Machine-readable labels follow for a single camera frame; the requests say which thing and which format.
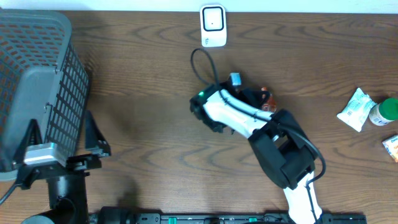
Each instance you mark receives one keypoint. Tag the green lid jar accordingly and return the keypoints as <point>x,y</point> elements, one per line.
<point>384,113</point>

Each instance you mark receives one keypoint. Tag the grey plastic basket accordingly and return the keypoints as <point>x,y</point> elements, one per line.
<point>43,79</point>

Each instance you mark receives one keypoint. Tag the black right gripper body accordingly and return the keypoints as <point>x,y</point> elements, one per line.
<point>244,95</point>

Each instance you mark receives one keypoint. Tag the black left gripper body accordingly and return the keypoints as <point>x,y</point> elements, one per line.
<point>78,164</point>

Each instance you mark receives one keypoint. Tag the white barcode scanner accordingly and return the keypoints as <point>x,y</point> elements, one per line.
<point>213,26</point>

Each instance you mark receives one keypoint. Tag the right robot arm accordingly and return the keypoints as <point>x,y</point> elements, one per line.
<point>284,152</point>

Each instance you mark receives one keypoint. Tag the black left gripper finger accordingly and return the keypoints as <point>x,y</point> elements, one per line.
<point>94,140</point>
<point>32,137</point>

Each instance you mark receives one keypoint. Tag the black mounting rail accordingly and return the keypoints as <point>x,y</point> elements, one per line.
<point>119,215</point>

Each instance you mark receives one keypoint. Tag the small orange snack packet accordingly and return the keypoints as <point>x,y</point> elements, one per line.
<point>391,146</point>

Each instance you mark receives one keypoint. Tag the orange Top chocolate bar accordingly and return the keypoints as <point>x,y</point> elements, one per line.
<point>270,104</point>

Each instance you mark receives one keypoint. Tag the teal wet wipes pack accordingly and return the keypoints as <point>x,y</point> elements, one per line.
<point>357,110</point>

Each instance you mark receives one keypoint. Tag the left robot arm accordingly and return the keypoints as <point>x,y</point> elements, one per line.
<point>65,175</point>

